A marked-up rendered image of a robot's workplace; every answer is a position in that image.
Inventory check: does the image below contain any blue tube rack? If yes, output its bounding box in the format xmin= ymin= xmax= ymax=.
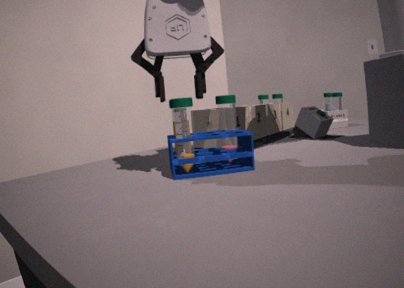
xmin=167 ymin=129 xmax=255 ymax=180

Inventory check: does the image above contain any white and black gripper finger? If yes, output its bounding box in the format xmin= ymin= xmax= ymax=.
xmin=131 ymin=39 xmax=165 ymax=102
xmin=190 ymin=37 xmax=224 ymax=99

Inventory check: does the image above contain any white tube rack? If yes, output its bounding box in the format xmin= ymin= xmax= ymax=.
xmin=321 ymin=110 xmax=348 ymax=129

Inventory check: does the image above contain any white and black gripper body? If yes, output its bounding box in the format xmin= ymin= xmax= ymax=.
xmin=144 ymin=0 xmax=211 ymax=59

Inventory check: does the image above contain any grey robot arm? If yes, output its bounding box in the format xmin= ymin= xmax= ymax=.
xmin=377 ymin=0 xmax=404 ymax=58

